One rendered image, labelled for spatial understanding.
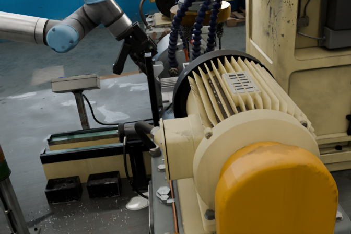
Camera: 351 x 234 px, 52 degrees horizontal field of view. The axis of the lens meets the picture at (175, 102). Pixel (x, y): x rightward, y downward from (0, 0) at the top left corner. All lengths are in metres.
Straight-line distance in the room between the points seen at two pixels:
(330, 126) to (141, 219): 0.63
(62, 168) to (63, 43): 0.45
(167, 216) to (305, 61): 0.63
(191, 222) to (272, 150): 0.22
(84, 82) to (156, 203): 0.86
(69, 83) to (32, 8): 5.34
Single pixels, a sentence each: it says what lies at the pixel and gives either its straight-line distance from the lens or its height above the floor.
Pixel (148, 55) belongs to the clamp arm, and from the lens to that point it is 0.98.
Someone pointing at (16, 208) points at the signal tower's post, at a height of 0.92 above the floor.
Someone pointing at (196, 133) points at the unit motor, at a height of 1.31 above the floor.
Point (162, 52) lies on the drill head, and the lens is 1.36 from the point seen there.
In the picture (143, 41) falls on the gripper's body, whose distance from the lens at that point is 1.16.
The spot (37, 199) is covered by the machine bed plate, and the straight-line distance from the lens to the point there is 1.29.
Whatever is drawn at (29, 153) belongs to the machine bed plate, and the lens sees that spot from 1.55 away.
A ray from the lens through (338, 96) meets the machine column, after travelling 1.15.
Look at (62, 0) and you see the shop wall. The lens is 6.64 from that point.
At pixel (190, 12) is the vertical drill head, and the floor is 1.33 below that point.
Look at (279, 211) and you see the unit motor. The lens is 0.40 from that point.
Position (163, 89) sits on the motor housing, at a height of 1.10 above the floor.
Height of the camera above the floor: 1.56
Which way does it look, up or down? 26 degrees down
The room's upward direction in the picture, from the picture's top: 6 degrees counter-clockwise
